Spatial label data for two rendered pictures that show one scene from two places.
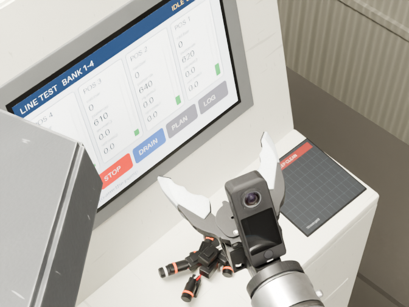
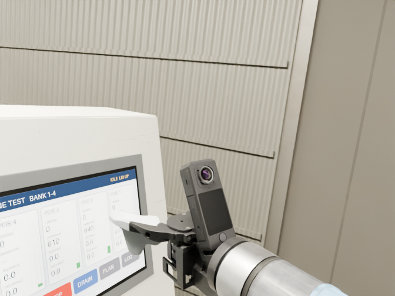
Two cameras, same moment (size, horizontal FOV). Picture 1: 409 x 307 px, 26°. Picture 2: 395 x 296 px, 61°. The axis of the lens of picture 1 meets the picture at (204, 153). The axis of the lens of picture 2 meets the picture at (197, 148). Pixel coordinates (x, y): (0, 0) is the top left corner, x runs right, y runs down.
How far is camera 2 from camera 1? 0.75 m
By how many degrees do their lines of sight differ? 46
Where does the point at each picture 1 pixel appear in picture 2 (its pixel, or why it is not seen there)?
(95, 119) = (49, 240)
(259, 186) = (211, 165)
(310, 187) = not seen: outside the picture
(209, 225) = (161, 228)
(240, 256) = (190, 261)
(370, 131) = not seen: outside the picture
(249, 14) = (152, 207)
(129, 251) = not seen: outside the picture
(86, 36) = (54, 171)
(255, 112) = (154, 281)
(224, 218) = (175, 222)
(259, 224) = (213, 202)
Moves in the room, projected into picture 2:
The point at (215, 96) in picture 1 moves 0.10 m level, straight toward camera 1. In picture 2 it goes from (131, 256) to (134, 277)
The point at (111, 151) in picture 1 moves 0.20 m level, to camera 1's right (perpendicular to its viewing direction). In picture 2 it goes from (57, 275) to (153, 272)
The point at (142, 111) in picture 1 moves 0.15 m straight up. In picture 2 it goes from (84, 248) to (87, 185)
